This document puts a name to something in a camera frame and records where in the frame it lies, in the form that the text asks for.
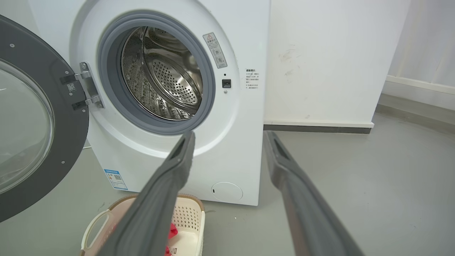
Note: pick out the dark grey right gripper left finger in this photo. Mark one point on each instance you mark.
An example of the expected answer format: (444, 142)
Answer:
(156, 206)

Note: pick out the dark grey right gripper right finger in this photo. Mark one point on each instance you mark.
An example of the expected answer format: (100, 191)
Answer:
(305, 213)

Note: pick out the round black glass washer door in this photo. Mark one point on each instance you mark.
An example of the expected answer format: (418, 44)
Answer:
(67, 142)

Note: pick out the white front-load washing machine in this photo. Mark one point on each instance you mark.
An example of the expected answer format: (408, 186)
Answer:
(231, 142)

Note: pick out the metal door hinge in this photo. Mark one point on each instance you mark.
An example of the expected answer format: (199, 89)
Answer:
(89, 85)

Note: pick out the black door latch socket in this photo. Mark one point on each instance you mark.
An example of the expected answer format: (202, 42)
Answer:
(226, 83)

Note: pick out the red and white garment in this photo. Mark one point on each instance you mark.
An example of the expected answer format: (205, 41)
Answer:
(172, 231)

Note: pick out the cream perforated laundry basket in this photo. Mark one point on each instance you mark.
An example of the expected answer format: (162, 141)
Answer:
(188, 220)

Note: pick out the blue energy label sticker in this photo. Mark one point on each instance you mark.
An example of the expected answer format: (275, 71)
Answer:
(116, 179)

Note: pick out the round white filter cover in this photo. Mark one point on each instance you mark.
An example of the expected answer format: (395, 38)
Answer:
(227, 191)

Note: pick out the stainless steel washer drum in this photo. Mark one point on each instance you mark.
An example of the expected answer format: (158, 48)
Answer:
(170, 81)

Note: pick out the small printed text sticker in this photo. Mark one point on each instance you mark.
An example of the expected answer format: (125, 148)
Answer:
(252, 79)

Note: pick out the grey warning sticker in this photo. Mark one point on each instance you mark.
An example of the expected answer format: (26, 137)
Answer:
(215, 50)

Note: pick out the dark wall baseboard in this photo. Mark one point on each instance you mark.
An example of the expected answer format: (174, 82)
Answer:
(316, 129)

